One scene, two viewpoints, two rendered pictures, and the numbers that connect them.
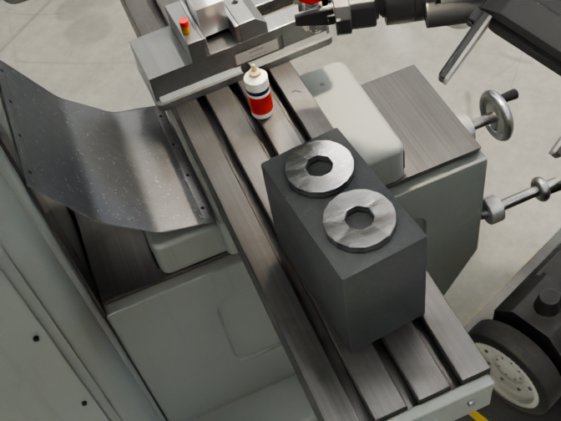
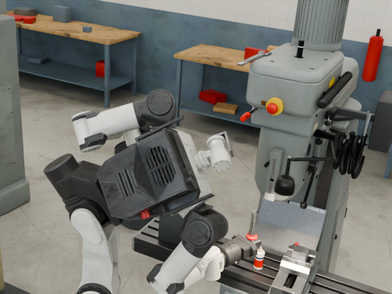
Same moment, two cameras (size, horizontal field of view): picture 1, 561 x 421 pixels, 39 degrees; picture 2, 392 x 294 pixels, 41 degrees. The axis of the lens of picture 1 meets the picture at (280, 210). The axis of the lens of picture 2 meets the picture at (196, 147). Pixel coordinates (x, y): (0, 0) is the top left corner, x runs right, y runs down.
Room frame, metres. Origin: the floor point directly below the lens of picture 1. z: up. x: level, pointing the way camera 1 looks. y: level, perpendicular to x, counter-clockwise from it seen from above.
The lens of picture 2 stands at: (1.91, -1.72, 2.33)
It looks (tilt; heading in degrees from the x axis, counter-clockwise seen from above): 24 degrees down; 127
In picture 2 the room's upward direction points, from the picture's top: 5 degrees clockwise
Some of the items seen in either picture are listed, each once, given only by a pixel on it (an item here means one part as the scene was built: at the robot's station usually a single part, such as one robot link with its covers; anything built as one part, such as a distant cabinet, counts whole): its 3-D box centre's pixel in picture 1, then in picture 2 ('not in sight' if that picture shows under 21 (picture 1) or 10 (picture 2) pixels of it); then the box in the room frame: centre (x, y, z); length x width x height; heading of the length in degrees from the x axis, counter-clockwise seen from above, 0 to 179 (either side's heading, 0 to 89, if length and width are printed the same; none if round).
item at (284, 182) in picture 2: not in sight; (285, 183); (1.15, -0.19, 1.48); 0.07 x 0.07 x 0.06
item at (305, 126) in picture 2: not in sight; (294, 107); (1.01, 0.07, 1.68); 0.34 x 0.24 x 0.10; 103
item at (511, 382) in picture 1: (510, 367); not in sight; (0.63, -0.37, 0.50); 0.20 x 0.05 x 0.20; 34
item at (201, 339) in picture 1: (290, 257); not in sight; (1.03, 0.00, 0.44); 0.80 x 0.30 x 0.60; 103
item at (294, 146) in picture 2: not in sight; (283, 158); (1.02, 0.03, 1.47); 0.21 x 0.19 x 0.32; 13
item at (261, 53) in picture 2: not in sight; (254, 58); (0.94, -0.15, 1.89); 0.24 x 0.04 x 0.01; 100
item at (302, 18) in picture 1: (315, 18); not in sight; (0.97, -0.11, 1.13); 0.06 x 0.02 x 0.03; 83
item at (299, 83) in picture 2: not in sight; (296, 76); (1.02, 0.04, 1.81); 0.47 x 0.26 x 0.16; 103
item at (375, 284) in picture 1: (344, 236); (185, 221); (0.62, -0.08, 1.04); 0.22 x 0.12 x 0.20; 18
